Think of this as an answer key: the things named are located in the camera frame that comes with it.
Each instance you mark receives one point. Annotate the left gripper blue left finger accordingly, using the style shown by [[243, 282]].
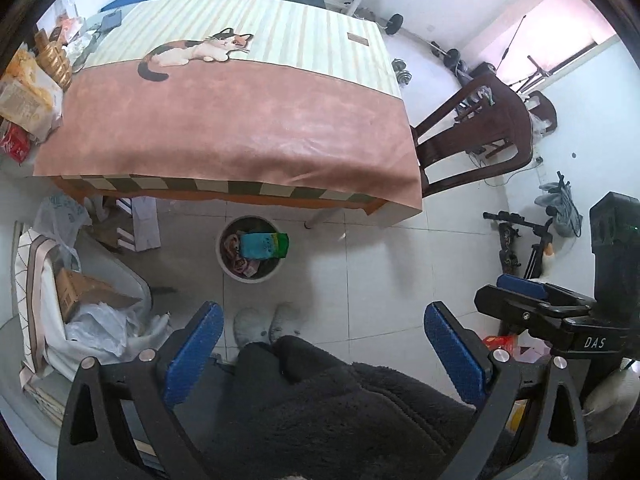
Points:
[[184, 354]]

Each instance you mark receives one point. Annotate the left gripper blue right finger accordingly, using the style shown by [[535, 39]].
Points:
[[461, 352]]

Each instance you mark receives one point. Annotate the white round trash bin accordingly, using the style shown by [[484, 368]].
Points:
[[257, 271]]

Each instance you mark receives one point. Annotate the white bag with trash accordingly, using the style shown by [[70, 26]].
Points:
[[74, 299]]

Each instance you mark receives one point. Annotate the grey slippers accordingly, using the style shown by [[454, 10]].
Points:
[[253, 327]]

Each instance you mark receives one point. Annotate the red white snack packet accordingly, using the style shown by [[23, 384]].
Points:
[[231, 251]]

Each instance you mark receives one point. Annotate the teal green snack bag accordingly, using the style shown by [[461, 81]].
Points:
[[264, 246]]

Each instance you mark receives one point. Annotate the dark wooden chair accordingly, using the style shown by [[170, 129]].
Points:
[[499, 115]]

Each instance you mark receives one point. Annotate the chrome dumbbell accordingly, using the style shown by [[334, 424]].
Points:
[[403, 76]]

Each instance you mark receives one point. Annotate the yellow chip bag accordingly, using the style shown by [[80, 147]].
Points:
[[29, 97]]

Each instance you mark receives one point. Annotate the gold textured bottle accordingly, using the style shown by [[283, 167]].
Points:
[[52, 59]]

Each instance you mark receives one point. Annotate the small brown card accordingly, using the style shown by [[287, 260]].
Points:
[[357, 39]]

